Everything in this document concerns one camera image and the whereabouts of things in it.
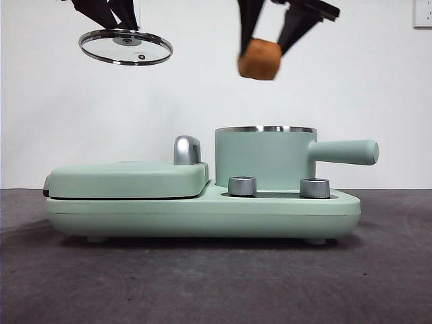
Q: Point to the mint green breakfast machine base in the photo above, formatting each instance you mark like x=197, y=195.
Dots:
x=202, y=216

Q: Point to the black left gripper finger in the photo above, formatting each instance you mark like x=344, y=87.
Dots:
x=128, y=13
x=98, y=13

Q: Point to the mint green griddle cover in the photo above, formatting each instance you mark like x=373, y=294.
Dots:
x=125, y=179

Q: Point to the brown potato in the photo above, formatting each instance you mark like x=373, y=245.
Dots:
x=260, y=60

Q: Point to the white wall socket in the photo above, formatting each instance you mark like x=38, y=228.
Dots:
x=423, y=13

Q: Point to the silver control knob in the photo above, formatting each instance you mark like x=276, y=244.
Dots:
x=314, y=188
x=242, y=186

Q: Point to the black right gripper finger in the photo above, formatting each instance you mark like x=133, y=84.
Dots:
x=249, y=20
x=297, y=27

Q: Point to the glass lid with green knob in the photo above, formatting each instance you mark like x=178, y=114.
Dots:
x=101, y=44

